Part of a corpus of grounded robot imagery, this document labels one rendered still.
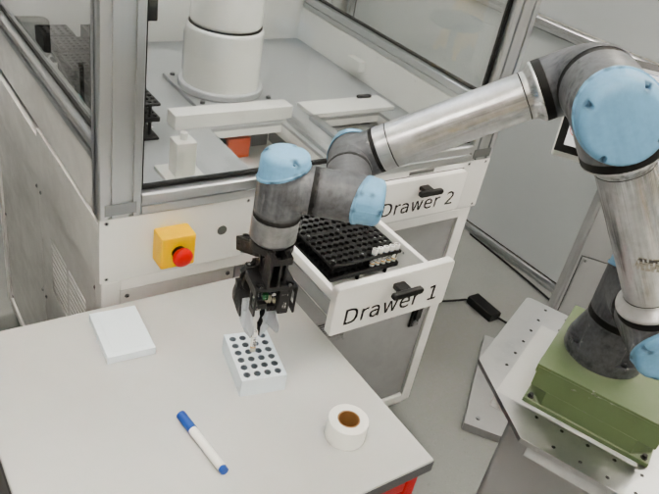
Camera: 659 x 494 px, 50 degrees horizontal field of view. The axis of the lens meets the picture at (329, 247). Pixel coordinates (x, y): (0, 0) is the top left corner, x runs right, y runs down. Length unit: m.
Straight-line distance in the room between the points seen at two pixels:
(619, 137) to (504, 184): 2.34
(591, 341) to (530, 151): 1.89
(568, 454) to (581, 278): 1.04
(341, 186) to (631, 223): 0.42
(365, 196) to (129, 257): 0.56
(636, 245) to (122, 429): 0.84
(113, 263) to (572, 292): 1.47
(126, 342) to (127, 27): 0.55
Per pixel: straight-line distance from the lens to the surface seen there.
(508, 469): 1.60
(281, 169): 1.02
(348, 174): 1.05
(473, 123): 1.12
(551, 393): 1.41
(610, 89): 0.98
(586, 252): 2.29
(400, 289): 1.34
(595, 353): 1.40
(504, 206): 3.34
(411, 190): 1.72
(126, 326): 1.38
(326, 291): 1.34
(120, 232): 1.38
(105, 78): 1.23
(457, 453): 2.36
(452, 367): 2.65
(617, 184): 1.06
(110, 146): 1.29
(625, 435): 1.42
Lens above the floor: 1.68
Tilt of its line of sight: 33 degrees down
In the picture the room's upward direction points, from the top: 12 degrees clockwise
